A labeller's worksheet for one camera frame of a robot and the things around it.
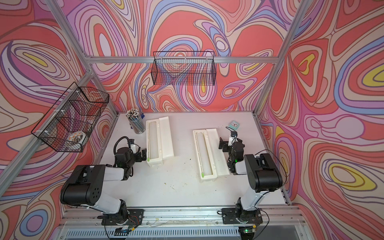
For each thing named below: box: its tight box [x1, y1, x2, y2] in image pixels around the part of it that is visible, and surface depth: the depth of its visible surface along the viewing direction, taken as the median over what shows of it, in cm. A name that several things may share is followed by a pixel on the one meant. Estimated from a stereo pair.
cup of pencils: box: [126, 108, 146, 135], surface depth 100 cm
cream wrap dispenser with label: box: [146, 116, 175, 168], surface depth 95 cm
